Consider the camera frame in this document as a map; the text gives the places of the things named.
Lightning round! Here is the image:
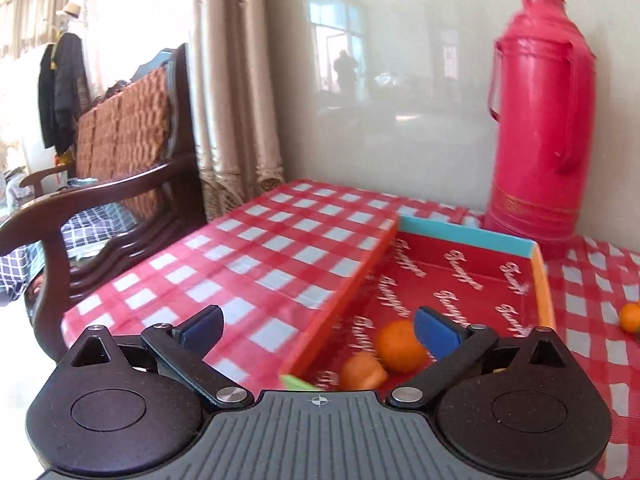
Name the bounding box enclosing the dark wooden chair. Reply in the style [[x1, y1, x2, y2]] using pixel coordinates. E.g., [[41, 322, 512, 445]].
[[0, 42, 208, 361]]

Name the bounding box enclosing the blue plaid cloth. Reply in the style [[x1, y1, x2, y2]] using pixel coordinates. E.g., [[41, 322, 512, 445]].
[[0, 202, 138, 306]]

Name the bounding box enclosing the orange woven chair cushion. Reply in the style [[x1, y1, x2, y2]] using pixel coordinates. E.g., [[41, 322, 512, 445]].
[[75, 67, 173, 221]]

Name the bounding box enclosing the black hanging jacket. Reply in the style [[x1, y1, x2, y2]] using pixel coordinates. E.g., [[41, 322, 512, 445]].
[[37, 32, 93, 156]]

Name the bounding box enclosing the large rough orange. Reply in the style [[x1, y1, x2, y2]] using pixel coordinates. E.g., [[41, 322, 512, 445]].
[[375, 320, 431, 375]]

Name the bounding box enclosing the red metal thermos flask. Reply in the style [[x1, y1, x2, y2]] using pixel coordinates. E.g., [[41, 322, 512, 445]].
[[487, 0, 598, 261]]

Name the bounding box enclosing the red checkered tablecloth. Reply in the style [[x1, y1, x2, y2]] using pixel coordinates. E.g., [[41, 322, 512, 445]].
[[60, 177, 640, 480]]

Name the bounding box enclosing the beige lace curtain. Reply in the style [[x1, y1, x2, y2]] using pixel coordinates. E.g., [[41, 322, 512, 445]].
[[192, 0, 286, 221]]

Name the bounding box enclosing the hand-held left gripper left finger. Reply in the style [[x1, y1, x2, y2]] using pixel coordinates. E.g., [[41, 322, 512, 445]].
[[57, 305, 253, 408]]

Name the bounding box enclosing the colourful cardboard box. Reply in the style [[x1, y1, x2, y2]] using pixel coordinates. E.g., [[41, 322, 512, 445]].
[[280, 212, 557, 396]]

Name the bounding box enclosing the orange carrot piece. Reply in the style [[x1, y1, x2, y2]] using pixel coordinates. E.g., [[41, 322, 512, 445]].
[[340, 352, 390, 391]]

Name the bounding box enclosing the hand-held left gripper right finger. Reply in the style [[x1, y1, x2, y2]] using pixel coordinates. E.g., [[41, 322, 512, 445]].
[[385, 306, 583, 408]]

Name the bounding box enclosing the smooth medium orange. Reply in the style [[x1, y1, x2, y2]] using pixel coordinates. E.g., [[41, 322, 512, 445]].
[[619, 301, 640, 334]]

